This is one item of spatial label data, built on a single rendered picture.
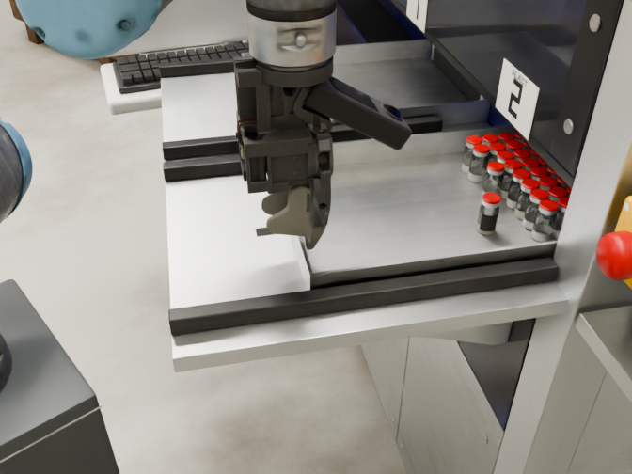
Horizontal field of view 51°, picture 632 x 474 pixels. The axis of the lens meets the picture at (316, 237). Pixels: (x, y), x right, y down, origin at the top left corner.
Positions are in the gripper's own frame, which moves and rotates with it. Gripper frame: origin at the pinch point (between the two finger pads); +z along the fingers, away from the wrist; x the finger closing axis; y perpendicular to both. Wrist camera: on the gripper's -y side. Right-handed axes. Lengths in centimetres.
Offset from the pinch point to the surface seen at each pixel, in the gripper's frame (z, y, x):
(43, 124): 92, 76, -225
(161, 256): 92, 27, -120
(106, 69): 11, 27, -79
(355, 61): 3, -18, -54
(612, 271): -7.5, -20.7, 19.3
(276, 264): 3.6, 4.3, -0.6
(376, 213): 3.3, -9.0, -7.4
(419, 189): 3.3, -15.9, -11.5
